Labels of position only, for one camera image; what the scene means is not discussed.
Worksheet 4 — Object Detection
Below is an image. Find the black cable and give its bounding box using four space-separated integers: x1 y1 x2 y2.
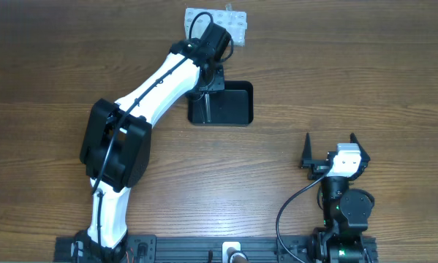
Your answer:
275 166 333 263
91 11 215 253

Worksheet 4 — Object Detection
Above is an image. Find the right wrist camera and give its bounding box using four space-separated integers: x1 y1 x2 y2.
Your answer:
328 142 362 178

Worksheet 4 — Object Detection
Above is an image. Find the mounting rail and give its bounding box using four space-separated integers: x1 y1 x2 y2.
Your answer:
53 233 380 263

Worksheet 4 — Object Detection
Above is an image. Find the black tray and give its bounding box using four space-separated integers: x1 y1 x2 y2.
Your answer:
187 80 254 127

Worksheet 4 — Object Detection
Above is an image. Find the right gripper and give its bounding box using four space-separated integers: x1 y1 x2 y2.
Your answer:
300 132 371 181

